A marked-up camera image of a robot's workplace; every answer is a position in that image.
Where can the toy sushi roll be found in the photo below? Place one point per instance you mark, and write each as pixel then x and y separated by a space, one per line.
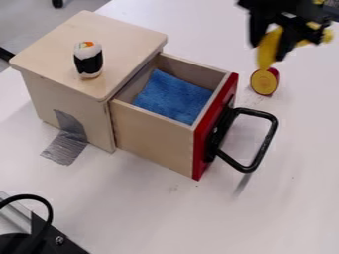
pixel 88 59

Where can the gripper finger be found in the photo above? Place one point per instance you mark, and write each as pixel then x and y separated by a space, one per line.
pixel 289 38
pixel 257 28

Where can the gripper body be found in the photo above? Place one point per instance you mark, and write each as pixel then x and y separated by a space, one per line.
pixel 289 7

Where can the red and yellow toy fruit half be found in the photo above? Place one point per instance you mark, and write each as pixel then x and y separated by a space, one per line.
pixel 263 82

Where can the yellow toy banana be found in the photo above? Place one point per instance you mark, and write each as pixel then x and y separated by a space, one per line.
pixel 267 49

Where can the grey duct tape strip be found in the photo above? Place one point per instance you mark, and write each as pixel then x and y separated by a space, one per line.
pixel 66 142

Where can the wooden drawer with red front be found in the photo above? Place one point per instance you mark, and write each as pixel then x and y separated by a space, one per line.
pixel 159 139

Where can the black device base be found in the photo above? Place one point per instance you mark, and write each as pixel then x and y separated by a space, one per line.
pixel 42 241

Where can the wooden cabinet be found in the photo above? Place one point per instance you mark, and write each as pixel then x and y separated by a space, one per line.
pixel 70 86

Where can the blue cloth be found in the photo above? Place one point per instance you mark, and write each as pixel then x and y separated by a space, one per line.
pixel 174 97

